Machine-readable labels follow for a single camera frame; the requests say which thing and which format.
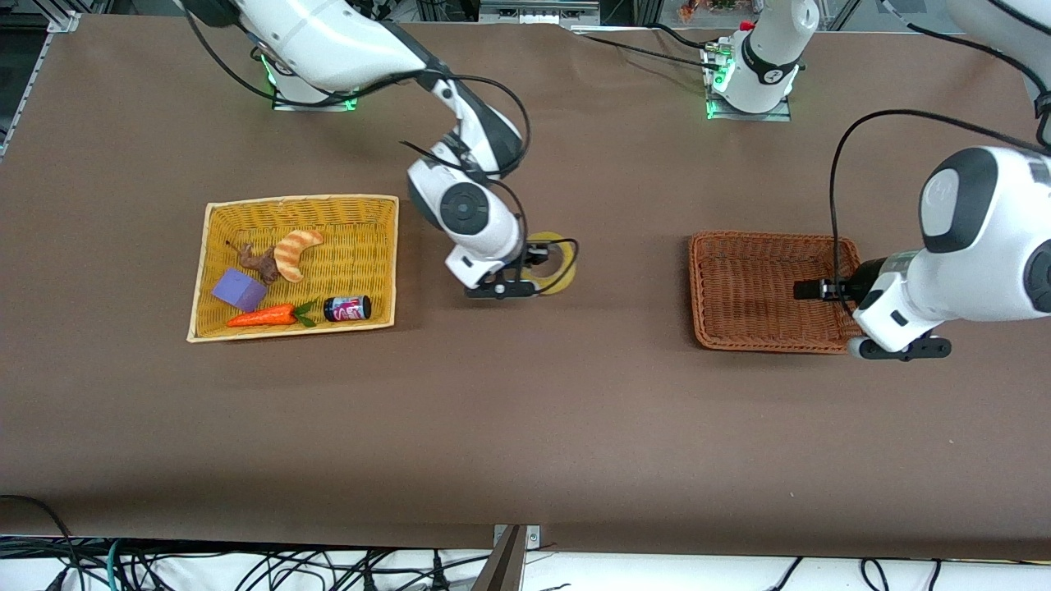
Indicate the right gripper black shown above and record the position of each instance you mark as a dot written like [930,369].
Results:
[530,258]

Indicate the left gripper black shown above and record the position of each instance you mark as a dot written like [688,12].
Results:
[863,279]

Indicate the clear yellowish tape roll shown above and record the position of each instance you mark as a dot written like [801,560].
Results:
[548,238]

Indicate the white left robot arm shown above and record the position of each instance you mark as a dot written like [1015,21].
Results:
[985,230]

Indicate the brown wicker basket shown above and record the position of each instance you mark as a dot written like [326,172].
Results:
[755,312]

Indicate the brown table cover sheet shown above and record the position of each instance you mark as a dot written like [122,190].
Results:
[525,410]

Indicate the yellow wicker basket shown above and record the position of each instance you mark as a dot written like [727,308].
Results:
[353,263]

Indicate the small dark printed can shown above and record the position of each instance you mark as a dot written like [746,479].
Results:
[349,309]

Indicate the toy croissant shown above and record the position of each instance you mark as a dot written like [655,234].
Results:
[289,258]

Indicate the brown root-shaped toy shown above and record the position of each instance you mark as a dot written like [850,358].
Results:
[263,263]

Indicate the orange toy carrot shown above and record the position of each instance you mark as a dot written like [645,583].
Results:
[263,316]

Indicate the purple foam cube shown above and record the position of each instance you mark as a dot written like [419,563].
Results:
[238,289]

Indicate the grey metal bar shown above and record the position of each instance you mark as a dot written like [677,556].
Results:
[501,570]

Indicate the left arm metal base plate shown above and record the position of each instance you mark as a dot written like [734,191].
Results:
[714,111]

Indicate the aluminium frame profile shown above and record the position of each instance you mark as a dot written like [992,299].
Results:
[538,12]

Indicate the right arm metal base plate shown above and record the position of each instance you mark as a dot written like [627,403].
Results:
[328,104]

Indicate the small silver bracket plate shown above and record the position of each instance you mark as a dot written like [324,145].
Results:
[532,538]

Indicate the aluminium corner bracket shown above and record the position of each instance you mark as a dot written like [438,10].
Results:
[66,20]

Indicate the aluminium side rail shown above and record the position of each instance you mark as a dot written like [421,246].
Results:
[25,90]

